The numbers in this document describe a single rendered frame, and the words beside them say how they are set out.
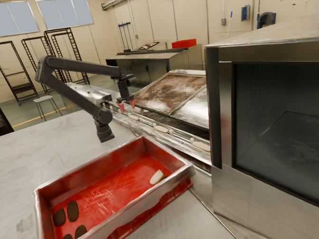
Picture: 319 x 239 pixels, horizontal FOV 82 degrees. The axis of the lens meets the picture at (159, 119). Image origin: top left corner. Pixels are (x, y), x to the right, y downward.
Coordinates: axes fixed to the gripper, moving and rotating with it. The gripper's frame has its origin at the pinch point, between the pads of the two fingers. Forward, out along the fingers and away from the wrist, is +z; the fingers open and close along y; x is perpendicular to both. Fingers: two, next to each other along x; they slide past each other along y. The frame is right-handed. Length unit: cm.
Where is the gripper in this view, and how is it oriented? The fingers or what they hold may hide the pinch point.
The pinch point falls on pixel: (128, 109)
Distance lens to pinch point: 123.1
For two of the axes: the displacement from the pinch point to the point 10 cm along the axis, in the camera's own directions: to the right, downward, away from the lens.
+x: -6.4, -2.3, 7.3
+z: 1.5, 9.0, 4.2
